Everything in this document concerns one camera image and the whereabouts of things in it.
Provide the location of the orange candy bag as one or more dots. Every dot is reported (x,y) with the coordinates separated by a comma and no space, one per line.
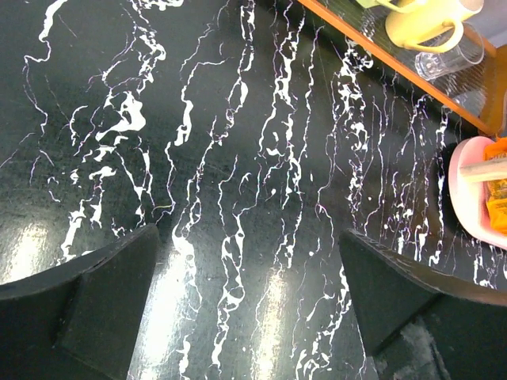
(496,203)

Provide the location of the pale green mug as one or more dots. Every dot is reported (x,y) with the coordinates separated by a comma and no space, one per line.
(410,6)

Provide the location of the brown wooden cup rack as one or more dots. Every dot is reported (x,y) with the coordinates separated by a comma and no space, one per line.
(478,93)

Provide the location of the clear glass bottom shelf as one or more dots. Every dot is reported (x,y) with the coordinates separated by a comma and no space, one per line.
(467,53)

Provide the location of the cream yellow mug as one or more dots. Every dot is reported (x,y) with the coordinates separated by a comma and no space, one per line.
(433,26)

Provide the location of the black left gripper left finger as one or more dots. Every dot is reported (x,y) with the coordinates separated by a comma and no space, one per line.
(79,320)

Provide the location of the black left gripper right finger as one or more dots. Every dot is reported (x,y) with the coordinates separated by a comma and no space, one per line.
(416,322)

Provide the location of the pink three-tier shelf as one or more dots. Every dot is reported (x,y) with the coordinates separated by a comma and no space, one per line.
(469,198)

